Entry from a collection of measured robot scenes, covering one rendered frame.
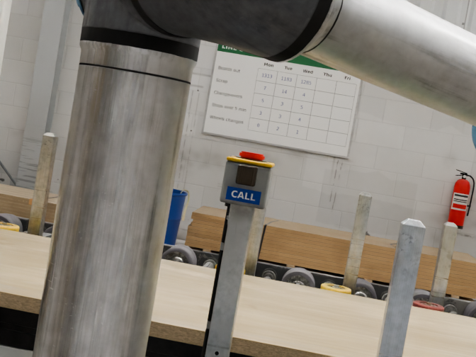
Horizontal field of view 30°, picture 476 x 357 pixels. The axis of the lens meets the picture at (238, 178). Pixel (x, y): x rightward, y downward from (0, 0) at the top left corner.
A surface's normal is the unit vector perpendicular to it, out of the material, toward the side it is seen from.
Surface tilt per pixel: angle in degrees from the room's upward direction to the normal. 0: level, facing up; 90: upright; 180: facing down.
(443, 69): 109
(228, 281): 90
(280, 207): 90
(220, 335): 90
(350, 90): 90
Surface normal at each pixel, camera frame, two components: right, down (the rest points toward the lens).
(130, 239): 0.47, 0.13
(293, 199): -0.11, 0.04
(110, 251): 0.18, 0.08
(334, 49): 0.15, 0.81
